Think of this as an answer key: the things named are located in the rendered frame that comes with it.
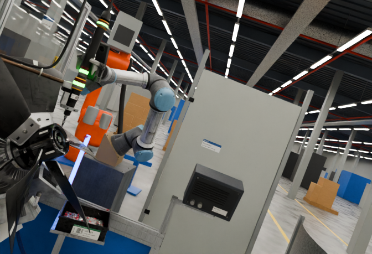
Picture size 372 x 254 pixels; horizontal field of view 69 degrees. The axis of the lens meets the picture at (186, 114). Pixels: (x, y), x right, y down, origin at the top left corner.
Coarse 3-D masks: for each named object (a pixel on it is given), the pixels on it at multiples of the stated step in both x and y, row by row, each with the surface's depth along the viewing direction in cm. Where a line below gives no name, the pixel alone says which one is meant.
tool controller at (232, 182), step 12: (204, 168) 140; (192, 180) 134; (204, 180) 133; (216, 180) 133; (228, 180) 137; (240, 180) 142; (192, 192) 135; (204, 192) 135; (216, 192) 134; (228, 192) 133; (240, 192) 133; (192, 204) 135; (204, 204) 136; (216, 204) 135; (228, 204) 135; (216, 216) 137; (228, 216) 136
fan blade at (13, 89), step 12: (0, 60) 77; (0, 72) 77; (0, 84) 77; (12, 84) 80; (0, 96) 77; (12, 96) 81; (0, 108) 78; (12, 108) 81; (24, 108) 85; (0, 120) 79; (12, 120) 82; (24, 120) 86; (0, 132) 81; (12, 132) 84
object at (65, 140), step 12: (36, 132) 91; (48, 132) 90; (60, 132) 97; (12, 144) 89; (24, 144) 91; (36, 144) 89; (48, 144) 90; (60, 144) 96; (24, 156) 90; (48, 156) 92; (60, 156) 94; (24, 168) 91
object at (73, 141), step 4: (68, 132) 129; (68, 136) 123; (72, 140) 119; (76, 140) 126; (72, 144) 111; (76, 144) 116; (80, 144) 122; (84, 144) 130; (80, 148) 114; (84, 148) 121; (88, 148) 129; (88, 152) 120; (92, 156) 123
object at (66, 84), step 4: (64, 80) 102; (64, 84) 101; (68, 84) 102; (64, 88) 101; (68, 88) 102; (64, 92) 102; (68, 92) 102; (64, 96) 102; (68, 96) 103; (60, 100) 103; (64, 100) 102; (60, 104) 103; (64, 104) 102; (68, 108) 102; (72, 108) 102; (76, 108) 106
